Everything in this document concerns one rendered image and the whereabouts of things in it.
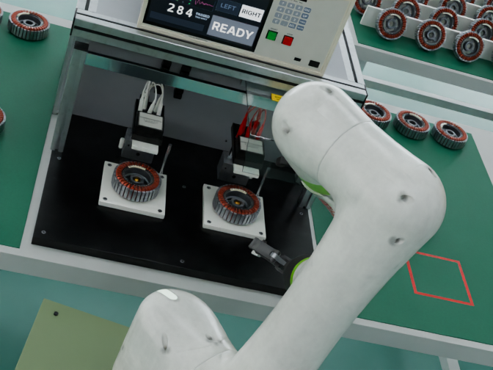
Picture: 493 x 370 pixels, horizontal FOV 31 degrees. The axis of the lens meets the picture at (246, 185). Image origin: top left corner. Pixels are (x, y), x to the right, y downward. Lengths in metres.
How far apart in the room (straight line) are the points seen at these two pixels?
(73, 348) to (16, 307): 1.23
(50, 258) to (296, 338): 0.81
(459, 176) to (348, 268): 1.57
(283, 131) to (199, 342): 0.34
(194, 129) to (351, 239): 1.18
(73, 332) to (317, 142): 0.65
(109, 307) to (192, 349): 1.57
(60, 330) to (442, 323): 0.94
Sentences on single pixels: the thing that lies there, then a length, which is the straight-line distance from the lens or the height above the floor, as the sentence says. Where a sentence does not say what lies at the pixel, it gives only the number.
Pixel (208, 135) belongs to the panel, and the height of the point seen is 0.80.
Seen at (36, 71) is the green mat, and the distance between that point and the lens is 2.43.
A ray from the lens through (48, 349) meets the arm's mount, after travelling 1.58.
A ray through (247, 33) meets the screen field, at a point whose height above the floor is 1.17.
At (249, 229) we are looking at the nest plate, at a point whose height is 0.78.
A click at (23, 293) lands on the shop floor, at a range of 2.85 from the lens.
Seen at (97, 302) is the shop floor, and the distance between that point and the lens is 2.88.
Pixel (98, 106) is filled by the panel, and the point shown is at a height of 0.81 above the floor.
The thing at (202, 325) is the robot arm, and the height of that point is 1.10.
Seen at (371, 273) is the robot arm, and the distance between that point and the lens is 1.16.
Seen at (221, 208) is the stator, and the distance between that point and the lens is 2.05.
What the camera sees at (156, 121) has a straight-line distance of 2.05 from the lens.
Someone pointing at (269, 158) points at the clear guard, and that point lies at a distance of 1.86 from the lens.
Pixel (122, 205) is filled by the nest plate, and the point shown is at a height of 0.78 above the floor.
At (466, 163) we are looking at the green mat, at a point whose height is 0.75.
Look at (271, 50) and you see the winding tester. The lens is 2.02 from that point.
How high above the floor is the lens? 2.05
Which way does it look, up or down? 35 degrees down
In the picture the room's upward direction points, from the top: 22 degrees clockwise
